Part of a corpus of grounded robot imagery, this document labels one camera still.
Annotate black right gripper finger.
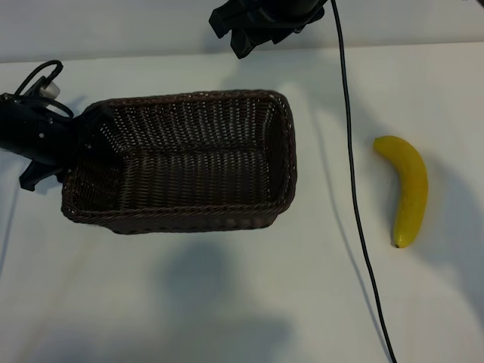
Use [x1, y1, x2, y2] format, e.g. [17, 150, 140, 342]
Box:
[209, 0, 250, 38]
[230, 17, 271, 60]

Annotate dark brown wicker basket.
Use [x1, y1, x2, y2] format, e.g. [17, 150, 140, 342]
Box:
[60, 88, 298, 235]

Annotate white cable plug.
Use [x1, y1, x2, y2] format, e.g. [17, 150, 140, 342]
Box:
[39, 81, 61, 98]

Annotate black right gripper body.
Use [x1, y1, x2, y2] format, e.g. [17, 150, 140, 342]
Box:
[241, 0, 326, 45]

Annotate thin black dangling cable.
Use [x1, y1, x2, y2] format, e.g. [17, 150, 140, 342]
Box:
[330, 0, 398, 363]

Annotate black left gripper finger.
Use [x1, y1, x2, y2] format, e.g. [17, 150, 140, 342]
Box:
[70, 104, 124, 167]

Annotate yellow banana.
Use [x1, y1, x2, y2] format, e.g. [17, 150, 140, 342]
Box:
[373, 135, 430, 250]

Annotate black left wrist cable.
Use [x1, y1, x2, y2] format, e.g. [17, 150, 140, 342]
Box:
[0, 60, 75, 120]

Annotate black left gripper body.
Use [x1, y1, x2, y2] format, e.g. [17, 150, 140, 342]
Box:
[11, 101, 76, 192]

